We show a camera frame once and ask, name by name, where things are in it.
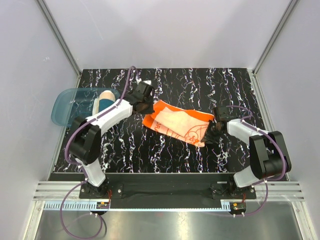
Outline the left small circuit board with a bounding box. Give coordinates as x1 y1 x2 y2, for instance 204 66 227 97
96 201 110 209

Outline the orange and cream Doraemon towel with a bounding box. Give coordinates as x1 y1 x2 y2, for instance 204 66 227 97
142 100 214 147

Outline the slotted white cable duct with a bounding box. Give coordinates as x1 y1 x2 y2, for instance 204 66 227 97
43 200 231 212

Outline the teal and cream Doraemon towel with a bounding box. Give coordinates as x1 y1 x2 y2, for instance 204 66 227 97
92 90 116 115

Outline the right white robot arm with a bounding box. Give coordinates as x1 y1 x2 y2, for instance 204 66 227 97
201 105 292 197

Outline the right small circuit board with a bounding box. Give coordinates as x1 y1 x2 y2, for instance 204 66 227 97
232 202 247 211

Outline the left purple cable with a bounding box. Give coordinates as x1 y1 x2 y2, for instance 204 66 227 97
59 65 141 238

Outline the translucent blue plastic tray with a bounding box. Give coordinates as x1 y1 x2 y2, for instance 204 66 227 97
51 87 120 127

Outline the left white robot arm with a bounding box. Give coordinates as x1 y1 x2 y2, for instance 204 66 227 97
64 81 155 198

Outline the small circuit board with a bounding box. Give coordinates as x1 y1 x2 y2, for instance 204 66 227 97
96 201 110 209
232 202 247 211

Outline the aluminium frame rail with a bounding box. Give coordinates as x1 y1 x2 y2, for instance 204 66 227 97
33 181 305 202

